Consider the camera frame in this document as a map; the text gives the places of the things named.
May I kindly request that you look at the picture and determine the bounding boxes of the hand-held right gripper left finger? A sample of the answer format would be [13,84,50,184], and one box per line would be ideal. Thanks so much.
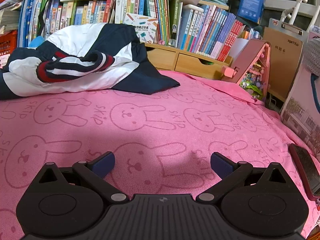
[35,151,130,204]

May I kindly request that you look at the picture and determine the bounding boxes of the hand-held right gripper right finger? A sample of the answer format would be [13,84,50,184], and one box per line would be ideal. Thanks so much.
[196,152,288,204]

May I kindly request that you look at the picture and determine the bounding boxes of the navy and white jacket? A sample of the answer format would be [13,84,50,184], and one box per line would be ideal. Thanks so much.
[0,23,181,100]

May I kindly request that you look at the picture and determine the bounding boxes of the pink rabbit-print blanket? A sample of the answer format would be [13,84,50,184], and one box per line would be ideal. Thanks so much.
[0,70,320,240]

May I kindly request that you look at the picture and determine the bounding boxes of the smartphone in red case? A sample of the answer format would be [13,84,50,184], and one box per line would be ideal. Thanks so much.
[288,143,320,202]

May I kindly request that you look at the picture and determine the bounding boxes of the wooden desk organizer with drawers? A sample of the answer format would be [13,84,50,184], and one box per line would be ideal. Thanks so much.
[145,42,234,80]

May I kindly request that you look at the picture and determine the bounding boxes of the pink miniature house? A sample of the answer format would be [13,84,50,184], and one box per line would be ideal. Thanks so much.
[221,39,272,103]

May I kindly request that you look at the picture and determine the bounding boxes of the row of pastel-spine books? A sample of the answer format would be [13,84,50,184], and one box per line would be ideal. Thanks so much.
[179,4,247,62]

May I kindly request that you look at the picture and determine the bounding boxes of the blue plush ball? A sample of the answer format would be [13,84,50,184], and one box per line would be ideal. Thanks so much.
[29,36,48,48]

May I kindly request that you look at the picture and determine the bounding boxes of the grey knitted cloth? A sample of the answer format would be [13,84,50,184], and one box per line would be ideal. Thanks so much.
[302,39,320,77]

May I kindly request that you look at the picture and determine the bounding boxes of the white pencil-print box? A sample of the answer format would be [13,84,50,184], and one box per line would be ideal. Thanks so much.
[122,12,159,43]

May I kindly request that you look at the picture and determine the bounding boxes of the red plastic crate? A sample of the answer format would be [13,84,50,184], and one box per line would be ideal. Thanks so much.
[0,29,19,67]

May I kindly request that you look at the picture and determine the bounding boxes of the blue cardboard box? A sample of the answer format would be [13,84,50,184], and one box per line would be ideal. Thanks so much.
[237,0,265,23]

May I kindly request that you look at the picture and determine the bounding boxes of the row of tall books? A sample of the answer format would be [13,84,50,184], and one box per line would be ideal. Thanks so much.
[115,0,180,47]

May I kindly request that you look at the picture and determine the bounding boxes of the row of thin blue books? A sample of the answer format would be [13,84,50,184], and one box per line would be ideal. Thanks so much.
[17,0,49,48]

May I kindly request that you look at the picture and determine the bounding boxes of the stack of papers and workbooks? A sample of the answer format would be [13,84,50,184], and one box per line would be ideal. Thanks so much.
[0,1,23,34]

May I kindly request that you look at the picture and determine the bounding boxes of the black strap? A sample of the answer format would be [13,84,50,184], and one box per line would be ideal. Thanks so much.
[37,0,54,37]

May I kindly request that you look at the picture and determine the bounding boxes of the white plastic pipe frame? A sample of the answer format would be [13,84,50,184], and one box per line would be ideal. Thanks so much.
[280,0,318,33]

